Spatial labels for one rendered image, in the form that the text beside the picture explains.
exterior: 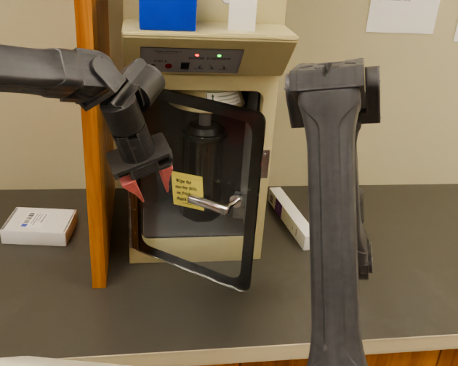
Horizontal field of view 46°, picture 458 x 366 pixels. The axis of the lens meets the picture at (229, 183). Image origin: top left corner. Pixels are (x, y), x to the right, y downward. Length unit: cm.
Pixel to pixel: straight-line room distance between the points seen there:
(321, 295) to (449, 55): 134
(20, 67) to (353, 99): 43
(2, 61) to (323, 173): 43
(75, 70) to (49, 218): 71
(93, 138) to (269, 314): 52
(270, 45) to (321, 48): 62
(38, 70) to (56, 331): 57
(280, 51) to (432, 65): 82
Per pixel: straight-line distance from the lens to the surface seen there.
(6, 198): 166
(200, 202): 104
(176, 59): 105
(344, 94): 56
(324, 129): 56
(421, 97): 181
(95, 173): 111
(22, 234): 142
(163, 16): 99
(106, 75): 82
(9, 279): 132
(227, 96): 119
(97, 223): 116
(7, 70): 76
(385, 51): 171
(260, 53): 105
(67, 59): 80
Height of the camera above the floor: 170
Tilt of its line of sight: 26 degrees down
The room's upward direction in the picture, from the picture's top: 4 degrees clockwise
